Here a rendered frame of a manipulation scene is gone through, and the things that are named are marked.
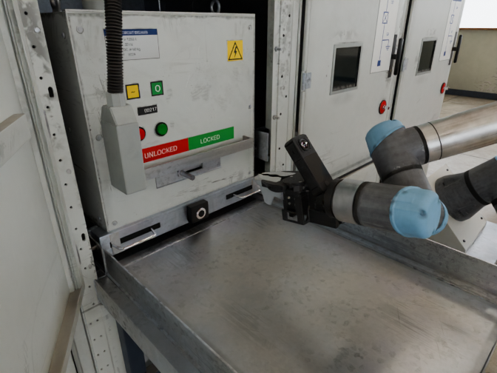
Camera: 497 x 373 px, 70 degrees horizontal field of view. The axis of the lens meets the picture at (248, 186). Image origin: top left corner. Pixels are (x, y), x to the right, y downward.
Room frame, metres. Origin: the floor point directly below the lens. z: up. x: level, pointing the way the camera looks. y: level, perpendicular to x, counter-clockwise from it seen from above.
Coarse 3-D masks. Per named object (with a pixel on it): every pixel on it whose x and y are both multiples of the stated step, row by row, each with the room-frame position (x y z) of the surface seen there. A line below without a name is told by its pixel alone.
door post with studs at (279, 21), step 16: (272, 0) 1.09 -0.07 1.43; (288, 0) 1.09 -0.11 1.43; (272, 16) 1.09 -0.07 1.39; (288, 16) 1.09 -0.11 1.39; (272, 32) 1.09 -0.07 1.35; (288, 32) 1.09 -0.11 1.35; (272, 48) 1.09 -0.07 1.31; (288, 48) 1.10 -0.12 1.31; (272, 64) 1.06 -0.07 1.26; (288, 64) 1.10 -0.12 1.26; (272, 80) 1.06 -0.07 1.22; (272, 96) 1.06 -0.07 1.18; (272, 112) 1.06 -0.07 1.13; (272, 128) 1.06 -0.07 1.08; (272, 144) 1.06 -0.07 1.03; (272, 160) 1.06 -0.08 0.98
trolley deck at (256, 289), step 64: (192, 256) 0.73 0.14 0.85; (256, 256) 0.73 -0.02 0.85; (320, 256) 0.73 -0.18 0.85; (384, 256) 0.73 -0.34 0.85; (128, 320) 0.53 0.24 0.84; (192, 320) 0.52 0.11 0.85; (256, 320) 0.52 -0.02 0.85; (320, 320) 0.52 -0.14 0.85; (384, 320) 0.52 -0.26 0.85; (448, 320) 0.52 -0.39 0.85
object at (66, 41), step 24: (48, 24) 0.79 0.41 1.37; (48, 48) 0.82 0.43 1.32; (72, 48) 0.72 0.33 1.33; (72, 72) 0.73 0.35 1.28; (72, 96) 0.75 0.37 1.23; (72, 120) 0.77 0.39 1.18; (72, 144) 0.80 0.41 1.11; (96, 168) 0.72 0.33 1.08; (96, 192) 0.73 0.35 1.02; (96, 216) 0.76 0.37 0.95
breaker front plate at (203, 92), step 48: (96, 48) 0.75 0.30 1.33; (192, 48) 0.91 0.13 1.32; (96, 96) 0.74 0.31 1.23; (144, 96) 0.81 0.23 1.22; (192, 96) 0.91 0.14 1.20; (240, 96) 1.02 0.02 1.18; (96, 144) 0.73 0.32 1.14; (144, 144) 0.80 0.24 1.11; (144, 192) 0.79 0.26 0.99; (192, 192) 0.89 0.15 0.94
